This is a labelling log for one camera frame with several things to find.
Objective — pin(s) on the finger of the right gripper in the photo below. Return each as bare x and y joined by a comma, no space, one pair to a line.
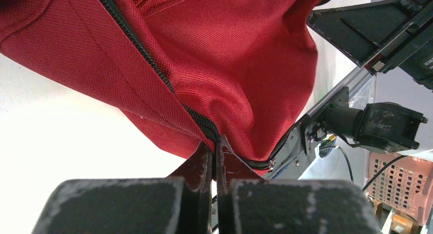
388,31

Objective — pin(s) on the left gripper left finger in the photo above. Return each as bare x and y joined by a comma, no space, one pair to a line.
179,203

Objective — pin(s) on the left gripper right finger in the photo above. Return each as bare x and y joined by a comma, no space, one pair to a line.
247,203

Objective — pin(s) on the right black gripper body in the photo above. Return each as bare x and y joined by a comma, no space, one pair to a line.
410,50

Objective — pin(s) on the red student backpack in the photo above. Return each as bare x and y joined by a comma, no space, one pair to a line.
182,71

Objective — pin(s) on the perforated orange metal box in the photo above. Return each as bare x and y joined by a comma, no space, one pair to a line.
405,185

